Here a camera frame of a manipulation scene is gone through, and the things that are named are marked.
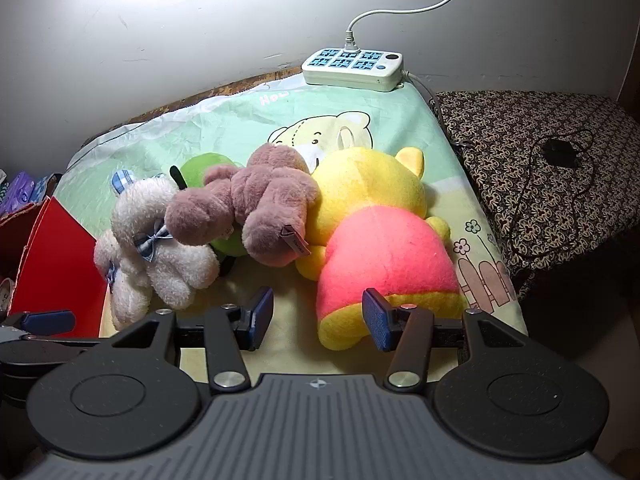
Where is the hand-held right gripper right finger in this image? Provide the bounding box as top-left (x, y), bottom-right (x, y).
top-left (361, 287), bottom-right (529, 392)

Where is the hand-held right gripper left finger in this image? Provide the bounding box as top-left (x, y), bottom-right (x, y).
top-left (102, 286), bottom-right (276, 394)

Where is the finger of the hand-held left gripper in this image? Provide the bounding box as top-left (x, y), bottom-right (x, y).
top-left (0, 311), bottom-right (76, 332)

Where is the red cardboard box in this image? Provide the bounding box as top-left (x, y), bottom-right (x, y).
top-left (0, 195), bottom-right (111, 334)

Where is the yellow and pink plush bear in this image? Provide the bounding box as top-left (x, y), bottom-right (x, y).
top-left (295, 146), bottom-right (469, 352)

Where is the brown plush bear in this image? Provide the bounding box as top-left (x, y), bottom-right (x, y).
top-left (164, 142), bottom-right (321, 267)

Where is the white plush dog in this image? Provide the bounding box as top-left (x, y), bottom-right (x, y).
top-left (93, 170), bottom-right (221, 331)

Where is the green plush toy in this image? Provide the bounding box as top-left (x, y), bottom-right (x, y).
top-left (169, 152), bottom-right (247, 277)

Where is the purple tissue pack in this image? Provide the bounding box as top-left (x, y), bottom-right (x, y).
top-left (0, 171), bottom-right (37, 217)

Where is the blue tissue pack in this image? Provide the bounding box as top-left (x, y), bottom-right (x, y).
top-left (29, 173), bottom-right (64, 202)

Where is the patterned brown cushion stool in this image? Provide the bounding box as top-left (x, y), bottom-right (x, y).
top-left (432, 90), bottom-right (640, 302)

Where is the bear printed green blanket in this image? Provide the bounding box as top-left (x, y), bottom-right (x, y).
top-left (65, 77), bottom-right (529, 376)

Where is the white and blue power strip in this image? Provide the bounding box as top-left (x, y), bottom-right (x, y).
top-left (301, 47), bottom-right (405, 93)

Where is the small black device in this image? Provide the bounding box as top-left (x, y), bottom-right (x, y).
top-left (542, 137), bottom-right (577, 166)

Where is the thin black cable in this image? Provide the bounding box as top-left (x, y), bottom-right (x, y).
top-left (499, 129), bottom-right (597, 262)

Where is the power strip cord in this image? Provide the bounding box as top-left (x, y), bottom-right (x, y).
top-left (400, 70), bottom-right (453, 136)

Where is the white plug cable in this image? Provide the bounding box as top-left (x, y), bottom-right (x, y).
top-left (344, 0), bottom-right (477, 54)

